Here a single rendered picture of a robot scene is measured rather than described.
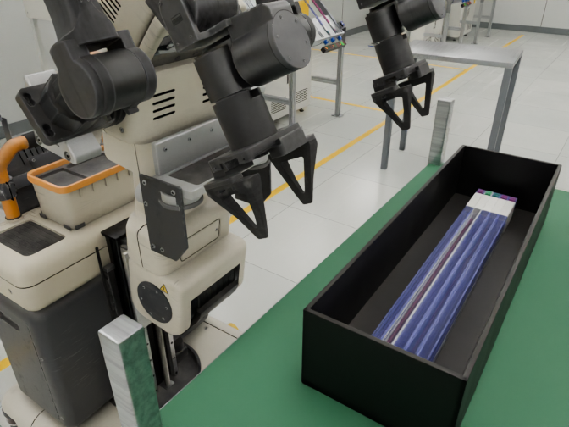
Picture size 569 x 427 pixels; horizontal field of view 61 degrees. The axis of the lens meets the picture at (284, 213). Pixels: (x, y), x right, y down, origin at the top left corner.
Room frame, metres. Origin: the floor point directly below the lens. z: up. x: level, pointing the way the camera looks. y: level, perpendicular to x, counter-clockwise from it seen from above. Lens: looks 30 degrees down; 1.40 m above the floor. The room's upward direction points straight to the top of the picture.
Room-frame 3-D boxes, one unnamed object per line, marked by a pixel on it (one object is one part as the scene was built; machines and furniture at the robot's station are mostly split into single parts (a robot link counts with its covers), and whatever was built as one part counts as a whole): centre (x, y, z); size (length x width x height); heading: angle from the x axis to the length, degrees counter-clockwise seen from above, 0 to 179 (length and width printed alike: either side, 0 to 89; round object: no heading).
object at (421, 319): (0.58, -0.25, 0.98); 0.51 x 0.07 x 0.03; 146
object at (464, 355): (0.58, -0.25, 1.01); 0.57 x 0.17 x 0.11; 146
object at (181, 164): (0.86, 0.15, 0.99); 0.28 x 0.16 x 0.22; 146
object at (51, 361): (1.07, 0.47, 0.59); 0.55 x 0.34 x 0.83; 146
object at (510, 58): (3.13, -1.09, 0.40); 0.70 x 0.45 x 0.80; 60
